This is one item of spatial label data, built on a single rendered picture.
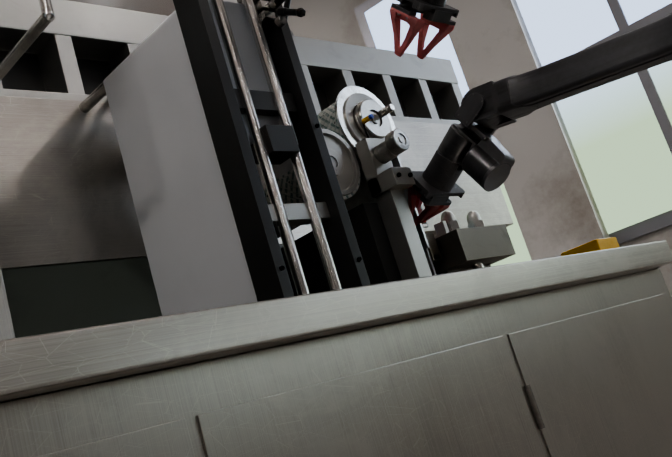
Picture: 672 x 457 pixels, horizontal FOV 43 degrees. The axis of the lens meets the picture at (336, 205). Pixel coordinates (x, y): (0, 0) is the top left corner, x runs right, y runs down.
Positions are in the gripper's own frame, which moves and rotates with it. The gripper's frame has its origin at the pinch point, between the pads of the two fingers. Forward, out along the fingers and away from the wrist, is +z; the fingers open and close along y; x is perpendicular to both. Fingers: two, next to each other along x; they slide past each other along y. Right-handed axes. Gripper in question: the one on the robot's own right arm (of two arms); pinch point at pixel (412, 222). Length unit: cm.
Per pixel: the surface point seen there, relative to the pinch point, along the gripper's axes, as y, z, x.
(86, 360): -85, -17, -32
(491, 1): 176, -4, 126
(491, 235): 14.1, -2.1, -7.6
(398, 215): -11.3, -5.1, -3.6
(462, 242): 4.4, -1.8, -8.2
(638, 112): 187, 0, 52
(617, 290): 7.7, -12.8, -33.9
